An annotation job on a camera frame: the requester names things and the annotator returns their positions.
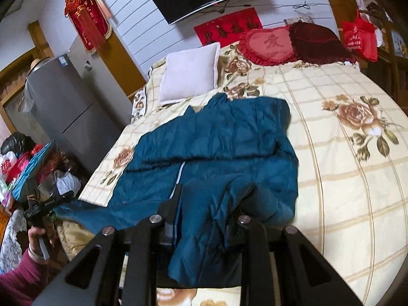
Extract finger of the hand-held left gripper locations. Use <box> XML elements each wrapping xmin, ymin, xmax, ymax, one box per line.
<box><xmin>47</xmin><ymin>190</ymin><xmax>75</xmax><ymax>205</ymax></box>

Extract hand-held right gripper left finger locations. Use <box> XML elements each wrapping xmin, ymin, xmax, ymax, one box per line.
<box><xmin>32</xmin><ymin>184</ymin><xmax>184</xmax><ymax>306</ymax></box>

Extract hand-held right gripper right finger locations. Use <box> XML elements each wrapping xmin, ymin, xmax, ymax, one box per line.
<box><xmin>237</xmin><ymin>215</ymin><xmax>364</xmax><ymax>306</ymax></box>

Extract teal blue puffer jacket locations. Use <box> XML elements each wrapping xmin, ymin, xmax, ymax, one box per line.
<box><xmin>53</xmin><ymin>92</ymin><xmax>300</xmax><ymax>289</ymax></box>

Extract person's left forearm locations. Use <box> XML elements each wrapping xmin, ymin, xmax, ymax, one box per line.
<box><xmin>0</xmin><ymin>251</ymin><xmax>50</xmax><ymax>306</ymax></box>

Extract clothes on rack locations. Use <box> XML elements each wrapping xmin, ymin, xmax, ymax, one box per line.
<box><xmin>355</xmin><ymin>0</ymin><xmax>387</xmax><ymax>48</ymax></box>

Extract person's left hand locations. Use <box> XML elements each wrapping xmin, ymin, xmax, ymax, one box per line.
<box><xmin>27</xmin><ymin>226</ymin><xmax>57</xmax><ymax>261</ymax></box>

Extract white lace cloth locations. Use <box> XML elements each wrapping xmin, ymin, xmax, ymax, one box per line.
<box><xmin>0</xmin><ymin>209</ymin><xmax>29</xmax><ymax>272</ymax></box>

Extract blue basket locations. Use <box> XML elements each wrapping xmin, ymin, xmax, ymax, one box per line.
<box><xmin>13</xmin><ymin>141</ymin><xmax>57</xmax><ymax>202</ymax></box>

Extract white red-printed plastic bag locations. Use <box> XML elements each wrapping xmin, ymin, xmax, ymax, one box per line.
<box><xmin>0</xmin><ymin>152</ymin><xmax>17</xmax><ymax>180</ymax></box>

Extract black plastic bag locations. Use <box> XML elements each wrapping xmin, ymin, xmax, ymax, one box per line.
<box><xmin>0</xmin><ymin>134</ymin><xmax>36</xmax><ymax>157</ymax></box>

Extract grey refrigerator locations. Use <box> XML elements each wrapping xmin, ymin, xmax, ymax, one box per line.
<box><xmin>24</xmin><ymin>35</ymin><xmax>136</xmax><ymax>174</ymax></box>

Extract bed with floral quilt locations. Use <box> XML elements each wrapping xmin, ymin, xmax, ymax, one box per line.
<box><xmin>56</xmin><ymin>42</ymin><xmax>408</xmax><ymax>306</ymax></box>

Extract straw hat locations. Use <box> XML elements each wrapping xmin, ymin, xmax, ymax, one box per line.
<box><xmin>27</xmin><ymin>56</ymin><xmax>53</xmax><ymax>76</ymax></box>

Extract white square pillow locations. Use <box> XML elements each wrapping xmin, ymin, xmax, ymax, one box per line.
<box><xmin>158</xmin><ymin>42</ymin><xmax>221</xmax><ymax>106</ymax></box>

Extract red fringed pennant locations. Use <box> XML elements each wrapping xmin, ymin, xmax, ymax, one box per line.
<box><xmin>72</xmin><ymin>0</ymin><xmax>113</xmax><ymax>55</ymax></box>

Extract red chinese knot tassel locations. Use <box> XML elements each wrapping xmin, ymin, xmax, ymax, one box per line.
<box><xmin>64</xmin><ymin>0</ymin><xmax>90</xmax><ymax>43</ymax></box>

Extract red heart-shaped cushion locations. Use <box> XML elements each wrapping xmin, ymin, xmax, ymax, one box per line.
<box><xmin>237</xmin><ymin>27</ymin><xmax>299</xmax><ymax>67</ymax></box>

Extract dark red velvet cushion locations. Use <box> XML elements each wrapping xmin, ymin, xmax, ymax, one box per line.
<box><xmin>288</xmin><ymin>22</ymin><xmax>358</xmax><ymax>65</ymax></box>

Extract wooden chair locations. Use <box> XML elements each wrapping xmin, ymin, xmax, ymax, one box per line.
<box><xmin>376</xmin><ymin>13</ymin><xmax>408</xmax><ymax>103</ymax></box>

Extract red shopping bag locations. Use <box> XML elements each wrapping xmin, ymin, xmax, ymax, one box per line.
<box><xmin>342</xmin><ymin>9</ymin><xmax>379</xmax><ymax>63</ymax></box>

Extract red wall banner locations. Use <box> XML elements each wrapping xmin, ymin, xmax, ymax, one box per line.
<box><xmin>194</xmin><ymin>7</ymin><xmax>264</xmax><ymax>47</ymax></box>

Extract wooden door frame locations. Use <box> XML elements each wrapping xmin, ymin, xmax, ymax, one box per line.
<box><xmin>315</xmin><ymin>0</ymin><xmax>359</xmax><ymax>36</ymax></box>

